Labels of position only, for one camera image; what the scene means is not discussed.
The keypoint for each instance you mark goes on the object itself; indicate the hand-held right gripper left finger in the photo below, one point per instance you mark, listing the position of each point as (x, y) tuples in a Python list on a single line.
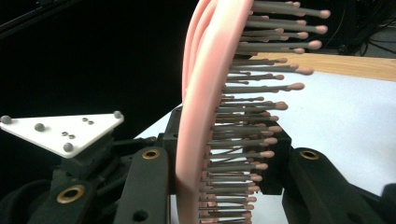
[(171, 140)]

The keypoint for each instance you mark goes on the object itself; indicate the pink hairbrush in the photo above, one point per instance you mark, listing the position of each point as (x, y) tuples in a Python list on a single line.
[(202, 93)]

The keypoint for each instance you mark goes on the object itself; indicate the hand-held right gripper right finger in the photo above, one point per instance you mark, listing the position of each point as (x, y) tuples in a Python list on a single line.
[(278, 177)]

